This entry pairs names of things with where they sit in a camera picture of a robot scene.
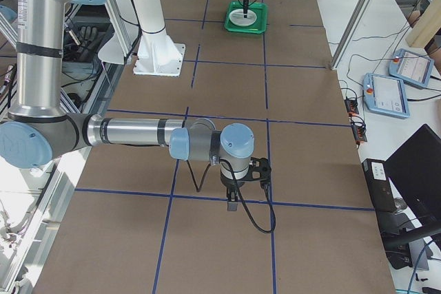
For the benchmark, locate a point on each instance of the white round plate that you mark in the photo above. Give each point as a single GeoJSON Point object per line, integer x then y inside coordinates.
{"type": "Point", "coordinates": [241, 19]}

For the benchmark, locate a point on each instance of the green plastic tray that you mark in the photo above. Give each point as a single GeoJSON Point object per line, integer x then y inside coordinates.
{"type": "Point", "coordinates": [257, 28]}

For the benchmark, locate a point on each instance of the orange black adapter lower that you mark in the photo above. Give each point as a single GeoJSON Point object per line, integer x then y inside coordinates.
{"type": "Point", "coordinates": [359, 132]}

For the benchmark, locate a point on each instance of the orange black adapter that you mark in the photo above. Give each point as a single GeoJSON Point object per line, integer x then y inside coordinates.
{"type": "Point", "coordinates": [351, 105]}
{"type": "Point", "coordinates": [359, 132]}

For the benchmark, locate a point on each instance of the orange black adapter upper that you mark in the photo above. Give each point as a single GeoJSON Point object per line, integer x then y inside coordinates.
{"type": "Point", "coordinates": [351, 105]}

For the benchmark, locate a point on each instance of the black mini computer box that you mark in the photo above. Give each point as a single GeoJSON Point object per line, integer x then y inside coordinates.
{"type": "Point", "coordinates": [378, 185]}

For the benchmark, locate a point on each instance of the near blue teach pendant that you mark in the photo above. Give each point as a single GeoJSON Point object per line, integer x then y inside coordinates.
{"type": "Point", "coordinates": [385, 95]}

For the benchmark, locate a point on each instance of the blue teach pendant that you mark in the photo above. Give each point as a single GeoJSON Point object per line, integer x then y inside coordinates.
{"type": "Point", "coordinates": [414, 69]}
{"type": "Point", "coordinates": [385, 95]}

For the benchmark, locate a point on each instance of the far blue teach pendant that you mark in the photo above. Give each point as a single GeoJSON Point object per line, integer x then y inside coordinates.
{"type": "Point", "coordinates": [414, 69]}

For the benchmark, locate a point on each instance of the black laptop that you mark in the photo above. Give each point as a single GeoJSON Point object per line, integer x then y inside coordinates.
{"type": "Point", "coordinates": [414, 169]}

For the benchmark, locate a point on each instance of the wooden beam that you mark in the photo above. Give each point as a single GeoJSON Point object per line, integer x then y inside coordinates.
{"type": "Point", "coordinates": [426, 27]}

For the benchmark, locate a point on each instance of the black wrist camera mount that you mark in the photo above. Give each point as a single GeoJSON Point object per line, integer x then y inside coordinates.
{"type": "Point", "coordinates": [259, 170]}

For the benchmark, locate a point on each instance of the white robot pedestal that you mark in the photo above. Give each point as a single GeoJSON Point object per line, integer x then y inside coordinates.
{"type": "Point", "coordinates": [157, 54]}

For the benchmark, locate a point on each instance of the aluminium frame post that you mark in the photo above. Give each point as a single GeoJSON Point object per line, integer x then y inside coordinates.
{"type": "Point", "coordinates": [349, 32]}

